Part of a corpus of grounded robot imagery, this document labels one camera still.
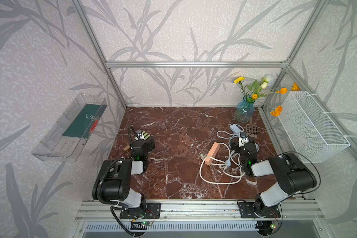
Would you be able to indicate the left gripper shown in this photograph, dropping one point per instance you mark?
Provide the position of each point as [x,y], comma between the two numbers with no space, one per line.
[149,147]

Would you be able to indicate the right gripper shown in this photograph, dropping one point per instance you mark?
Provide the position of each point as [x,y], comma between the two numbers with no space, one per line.
[236,145]

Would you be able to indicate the grey white power strip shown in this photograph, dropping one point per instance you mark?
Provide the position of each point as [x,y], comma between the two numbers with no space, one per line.
[236,129]

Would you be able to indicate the pink power strip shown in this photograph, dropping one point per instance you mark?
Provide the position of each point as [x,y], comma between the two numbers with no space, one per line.
[212,153]

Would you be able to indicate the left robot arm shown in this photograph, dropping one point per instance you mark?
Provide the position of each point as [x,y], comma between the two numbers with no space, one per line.
[113,183]

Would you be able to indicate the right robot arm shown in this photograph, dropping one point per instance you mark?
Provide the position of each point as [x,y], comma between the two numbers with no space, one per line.
[291,174]

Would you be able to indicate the green plastic fork toy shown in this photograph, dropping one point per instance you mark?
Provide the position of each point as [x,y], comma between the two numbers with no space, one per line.
[139,134]

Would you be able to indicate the brown slotted plastic scoop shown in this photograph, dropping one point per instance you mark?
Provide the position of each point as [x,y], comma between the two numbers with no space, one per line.
[251,129]

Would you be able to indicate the blue glass vase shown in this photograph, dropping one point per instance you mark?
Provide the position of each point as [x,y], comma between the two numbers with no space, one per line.
[244,111]

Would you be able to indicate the artificial flower bouquet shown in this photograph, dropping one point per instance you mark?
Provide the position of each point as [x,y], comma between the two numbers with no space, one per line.
[260,88]

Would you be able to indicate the green book in tray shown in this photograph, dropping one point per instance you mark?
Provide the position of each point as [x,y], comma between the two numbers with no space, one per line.
[85,122]

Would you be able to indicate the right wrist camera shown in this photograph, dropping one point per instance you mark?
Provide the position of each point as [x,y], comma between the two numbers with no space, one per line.
[243,138]

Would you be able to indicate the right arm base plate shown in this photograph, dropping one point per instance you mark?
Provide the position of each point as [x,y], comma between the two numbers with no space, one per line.
[258,210]

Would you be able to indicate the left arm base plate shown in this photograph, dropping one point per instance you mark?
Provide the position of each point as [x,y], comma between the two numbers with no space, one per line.
[149,210]

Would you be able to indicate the aluminium front rail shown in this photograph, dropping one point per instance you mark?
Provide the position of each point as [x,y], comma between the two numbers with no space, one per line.
[203,210]

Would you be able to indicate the white wire mesh basket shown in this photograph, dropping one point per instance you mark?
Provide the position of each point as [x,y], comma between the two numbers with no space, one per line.
[310,129]

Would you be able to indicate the clear plastic wall tray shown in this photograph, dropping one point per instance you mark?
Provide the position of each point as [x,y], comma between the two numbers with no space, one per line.
[65,141]

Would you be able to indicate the aluminium frame back bar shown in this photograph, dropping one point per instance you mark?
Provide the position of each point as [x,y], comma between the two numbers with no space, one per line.
[220,64]

